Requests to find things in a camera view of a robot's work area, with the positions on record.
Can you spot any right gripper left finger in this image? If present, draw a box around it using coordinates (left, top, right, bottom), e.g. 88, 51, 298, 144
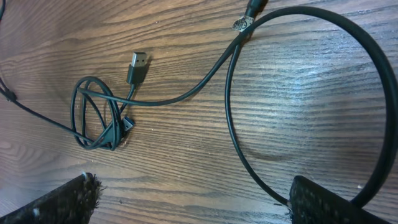
1, 172, 102, 224

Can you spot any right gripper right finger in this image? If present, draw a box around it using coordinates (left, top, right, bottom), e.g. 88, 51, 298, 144
289, 175, 389, 224

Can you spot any black usb cable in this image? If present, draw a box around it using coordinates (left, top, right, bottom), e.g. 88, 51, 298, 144
77, 0, 398, 208
0, 51, 149, 152

